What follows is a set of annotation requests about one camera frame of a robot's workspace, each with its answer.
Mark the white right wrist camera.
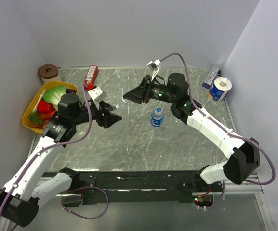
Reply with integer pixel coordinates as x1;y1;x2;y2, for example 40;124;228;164
147;59;161;81

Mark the wrapped toilet paper roll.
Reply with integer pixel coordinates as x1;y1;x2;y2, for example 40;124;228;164
209;77;232;101

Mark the brown lid white canister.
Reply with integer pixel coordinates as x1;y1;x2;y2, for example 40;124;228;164
38;64;62;84

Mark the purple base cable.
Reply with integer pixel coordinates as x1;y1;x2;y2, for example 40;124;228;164
61;186;109;220

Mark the silver white left wrist camera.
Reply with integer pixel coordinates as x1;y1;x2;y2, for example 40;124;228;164
88;87;106;103

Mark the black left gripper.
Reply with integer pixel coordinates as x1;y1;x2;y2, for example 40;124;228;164
71;100;122;128

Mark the blue label Pocari bottle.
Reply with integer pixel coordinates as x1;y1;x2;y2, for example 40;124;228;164
150;107;164;127

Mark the red toy pepper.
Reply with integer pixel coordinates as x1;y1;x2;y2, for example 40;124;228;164
37;101;55;114

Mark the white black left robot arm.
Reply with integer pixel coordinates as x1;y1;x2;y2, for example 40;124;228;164
0;93;122;227

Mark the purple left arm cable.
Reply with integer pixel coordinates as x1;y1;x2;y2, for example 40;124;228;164
0;83;93;231

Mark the red cable connector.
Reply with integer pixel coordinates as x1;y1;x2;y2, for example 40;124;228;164
84;83;95;91

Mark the white green toy cabbage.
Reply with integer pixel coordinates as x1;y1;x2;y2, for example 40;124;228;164
43;85;66;110

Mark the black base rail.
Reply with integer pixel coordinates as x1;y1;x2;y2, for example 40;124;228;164
41;169;224;205

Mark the red flat box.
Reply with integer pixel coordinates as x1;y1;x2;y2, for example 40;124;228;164
83;65;99;84

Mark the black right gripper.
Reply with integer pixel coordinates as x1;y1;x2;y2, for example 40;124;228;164
123;75;176;104

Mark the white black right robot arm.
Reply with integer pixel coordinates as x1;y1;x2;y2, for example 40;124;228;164
123;73;260;192

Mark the yellow plastic basket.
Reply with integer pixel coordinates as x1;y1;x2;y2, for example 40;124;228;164
21;81;78;134

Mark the orange toy carrot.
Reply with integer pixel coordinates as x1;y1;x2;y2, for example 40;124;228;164
32;122;48;130

